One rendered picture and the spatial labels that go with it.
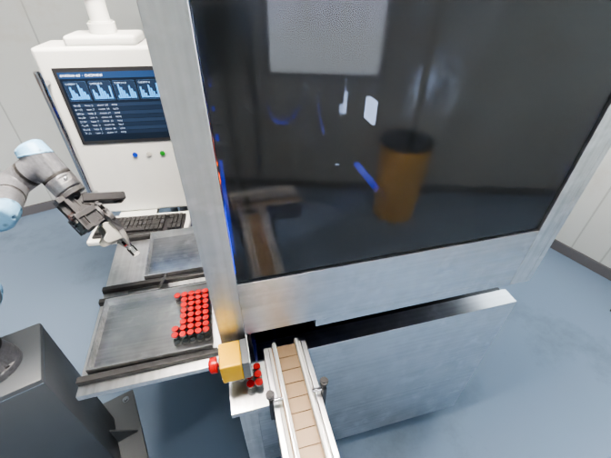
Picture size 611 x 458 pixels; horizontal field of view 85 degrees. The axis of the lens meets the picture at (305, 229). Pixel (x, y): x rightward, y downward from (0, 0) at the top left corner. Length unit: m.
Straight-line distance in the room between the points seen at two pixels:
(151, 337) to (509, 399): 1.82
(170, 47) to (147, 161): 1.23
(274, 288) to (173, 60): 0.53
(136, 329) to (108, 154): 0.87
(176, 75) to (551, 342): 2.48
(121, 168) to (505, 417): 2.25
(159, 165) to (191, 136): 1.16
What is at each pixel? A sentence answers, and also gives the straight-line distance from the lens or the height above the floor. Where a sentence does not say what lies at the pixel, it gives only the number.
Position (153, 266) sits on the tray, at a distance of 1.42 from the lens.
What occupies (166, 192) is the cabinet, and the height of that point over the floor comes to 0.90.
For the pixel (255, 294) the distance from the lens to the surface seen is 0.84.
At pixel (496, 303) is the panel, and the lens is 1.37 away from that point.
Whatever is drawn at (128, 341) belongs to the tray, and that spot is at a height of 0.88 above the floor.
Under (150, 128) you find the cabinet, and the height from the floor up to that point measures 1.23.
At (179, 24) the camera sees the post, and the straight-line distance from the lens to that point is 0.56.
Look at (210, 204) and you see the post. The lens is 0.66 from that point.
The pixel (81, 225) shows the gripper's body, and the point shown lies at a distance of 1.11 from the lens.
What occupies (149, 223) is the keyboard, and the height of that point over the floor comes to 0.83.
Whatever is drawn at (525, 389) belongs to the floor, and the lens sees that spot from 2.35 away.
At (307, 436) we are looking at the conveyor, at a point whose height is 0.93.
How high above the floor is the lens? 1.80
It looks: 38 degrees down
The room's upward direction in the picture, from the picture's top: 1 degrees clockwise
